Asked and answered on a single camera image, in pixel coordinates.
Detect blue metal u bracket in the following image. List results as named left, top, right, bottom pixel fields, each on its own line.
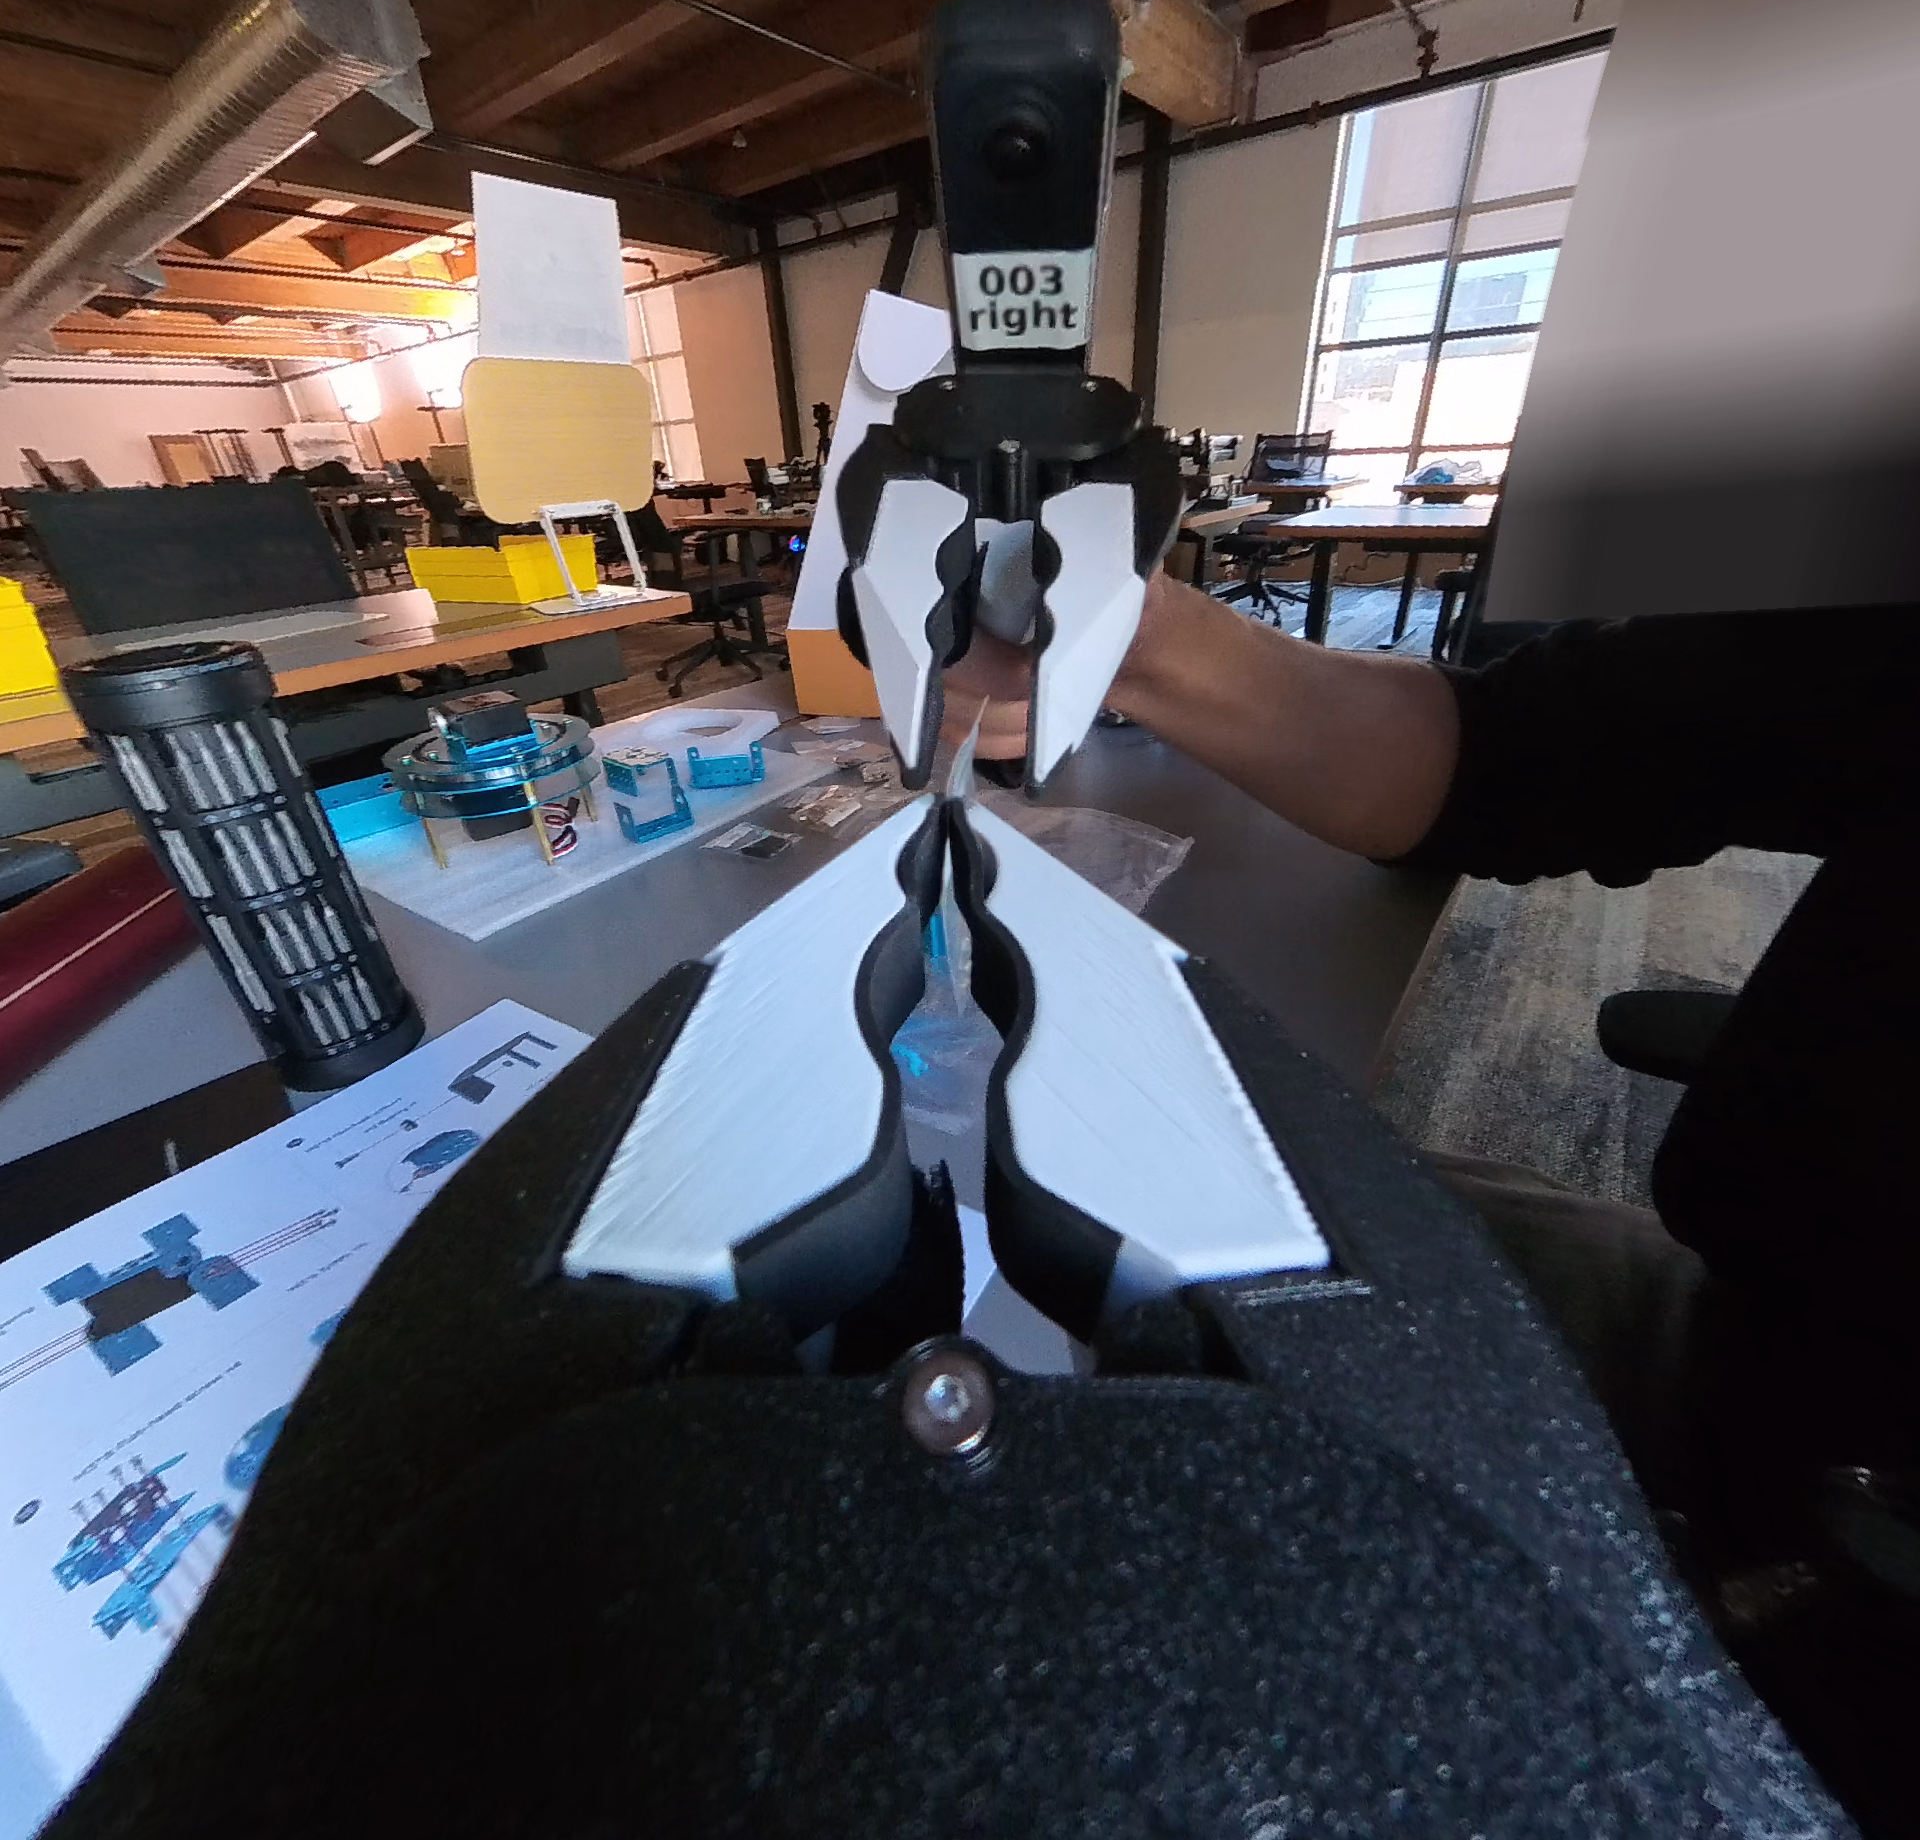
left=599, top=745, right=698, bottom=843

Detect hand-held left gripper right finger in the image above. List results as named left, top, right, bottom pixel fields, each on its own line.
left=952, top=802, right=1334, bottom=1339

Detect silver ventilation duct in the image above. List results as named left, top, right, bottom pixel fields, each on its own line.
left=0, top=0, right=434, bottom=353

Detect yellow board on wire stand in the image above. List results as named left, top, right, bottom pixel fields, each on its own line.
left=458, top=353, right=656, bottom=614

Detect black monitor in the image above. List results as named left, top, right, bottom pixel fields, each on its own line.
left=22, top=478, right=363, bottom=637

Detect large grid window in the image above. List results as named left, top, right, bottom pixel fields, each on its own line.
left=1314, top=65, right=1594, bottom=458

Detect grey office table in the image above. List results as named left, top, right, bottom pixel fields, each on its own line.
left=1264, top=500, right=1501, bottom=654

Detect black screwdriver bit holder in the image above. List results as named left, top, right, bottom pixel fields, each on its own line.
left=63, top=642, right=426, bottom=1094

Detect grey desk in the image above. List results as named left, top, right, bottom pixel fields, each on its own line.
left=0, top=707, right=1459, bottom=1176

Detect dark red roll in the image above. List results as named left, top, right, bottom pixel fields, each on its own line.
left=0, top=850, right=197, bottom=1101

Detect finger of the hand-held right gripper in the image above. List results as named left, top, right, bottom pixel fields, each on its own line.
left=850, top=478, right=974, bottom=794
left=1026, top=478, right=1151, bottom=802

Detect white foam sheet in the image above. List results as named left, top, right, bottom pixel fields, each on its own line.
left=358, top=707, right=837, bottom=947

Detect person's torso and legs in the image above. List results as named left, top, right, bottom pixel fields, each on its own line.
left=1404, top=850, right=1920, bottom=1840

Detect person's right forearm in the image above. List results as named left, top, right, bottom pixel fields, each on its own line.
left=1182, top=585, right=1920, bottom=902

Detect person's right hand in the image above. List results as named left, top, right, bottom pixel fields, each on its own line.
left=940, top=578, right=1203, bottom=794

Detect white and orange box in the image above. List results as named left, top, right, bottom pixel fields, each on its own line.
left=784, top=292, right=963, bottom=719

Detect white paper sheet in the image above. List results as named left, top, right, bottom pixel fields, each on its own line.
left=469, top=169, right=631, bottom=368

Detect clear plastic parts bag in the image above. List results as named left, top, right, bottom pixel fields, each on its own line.
left=886, top=695, right=1014, bottom=1132

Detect yellow plastic bins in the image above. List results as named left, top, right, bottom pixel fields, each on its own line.
left=403, top=542, right=599, bottom=607
left=0, top=573, right=79, bottom=751

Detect round acrylic turntable base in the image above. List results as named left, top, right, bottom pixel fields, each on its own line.
left=385, top=691, right=599, bottom=869

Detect wood-edged neighbour desk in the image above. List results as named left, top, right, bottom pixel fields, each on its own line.
left=63, top=585, right=698, bottom=737

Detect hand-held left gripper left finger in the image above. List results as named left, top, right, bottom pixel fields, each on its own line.
left=561, top=802, right=963, bottom=1350

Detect robot kit instruction manual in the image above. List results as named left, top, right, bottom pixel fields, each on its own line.
left=0, top=999, right=599, bottom=1840

